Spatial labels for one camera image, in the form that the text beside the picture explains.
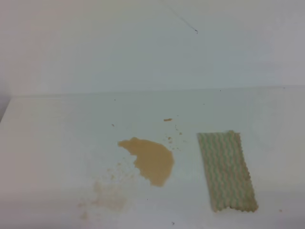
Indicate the green striped rag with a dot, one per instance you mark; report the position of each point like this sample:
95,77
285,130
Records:
227,175

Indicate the brown coffee stain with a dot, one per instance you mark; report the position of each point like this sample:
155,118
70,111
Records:
153,160

